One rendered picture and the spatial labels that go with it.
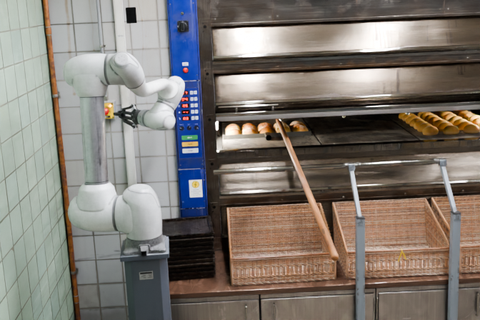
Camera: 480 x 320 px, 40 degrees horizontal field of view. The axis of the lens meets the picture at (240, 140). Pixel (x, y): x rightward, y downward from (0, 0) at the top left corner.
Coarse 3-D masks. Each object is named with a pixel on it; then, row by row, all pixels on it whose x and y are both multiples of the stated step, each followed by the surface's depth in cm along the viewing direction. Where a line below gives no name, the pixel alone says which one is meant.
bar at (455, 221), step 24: (240, 168) 341; (264, 168) 340; (288, 168) 340; (312, 168) 341; (336, 168) 341; (360, 216) 326; (456, 216) 325; (360, 240) 326; (456, 240) 328; (360, 264) 329; (456, 264) 331; (360, 288) 332; (456, 288) 334; (360, 312) 335; (456, 312) 337
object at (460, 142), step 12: (324, 144) 383; (336, 144) 381; (348, 144) 380; (360, 144) 379; (372, 144) 378; (384, 144) 378; (396, 144) 378; (408, 144) 378; (420, 144) 379; (432, 144) 379; (444, 144) 379; (456, 144) 380; (468, 144) 380; (228, 156) 376; (240, 156) 377; (252, 156) 377
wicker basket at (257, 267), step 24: (240, 216) 379; (264, 216) 380; (288, 216) 380; (312, 216) 381; (264, 240) 379; (288, 240) 380; (312, 240) 381; (240, 264) 338; (264, 264) 339; (288, 264) 339; (312, 264) 340
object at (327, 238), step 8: (280, 120) 395; (280, 128) 384; (288, 144) 360; (296, 160) 340; (296, 168) 332; (304, 176) 323; (304, 184) 314; (312, 200) 299; (312, 208) 293; (320, 216) 285; (320, 224) 279; (328, 232) 273; (328, 240) 267; (328, 248) 263; (336, 256) 256
